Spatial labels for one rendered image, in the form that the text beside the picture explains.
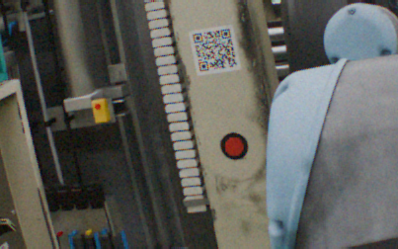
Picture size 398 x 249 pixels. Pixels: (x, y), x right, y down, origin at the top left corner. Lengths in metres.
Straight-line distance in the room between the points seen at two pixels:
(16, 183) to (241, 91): 0.41
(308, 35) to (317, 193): 0.79
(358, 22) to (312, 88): 0.37
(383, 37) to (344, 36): 0.04
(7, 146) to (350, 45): 0.62
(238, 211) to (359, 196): 1.08
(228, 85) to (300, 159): 1.01
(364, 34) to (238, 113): 0.66
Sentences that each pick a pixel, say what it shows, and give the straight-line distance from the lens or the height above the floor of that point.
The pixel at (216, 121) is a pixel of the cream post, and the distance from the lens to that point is 1.53.
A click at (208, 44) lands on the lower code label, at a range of 1.50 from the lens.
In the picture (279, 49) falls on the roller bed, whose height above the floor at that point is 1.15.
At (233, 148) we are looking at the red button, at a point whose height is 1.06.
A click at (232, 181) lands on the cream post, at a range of 1.55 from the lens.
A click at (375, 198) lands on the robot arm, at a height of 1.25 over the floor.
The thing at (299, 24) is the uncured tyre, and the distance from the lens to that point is 1.29.
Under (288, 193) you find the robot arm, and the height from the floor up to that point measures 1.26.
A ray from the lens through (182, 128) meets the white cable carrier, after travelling 1.56.
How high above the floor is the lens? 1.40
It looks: 11 degrees down
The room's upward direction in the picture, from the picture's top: 12 degrees counter-clockwise
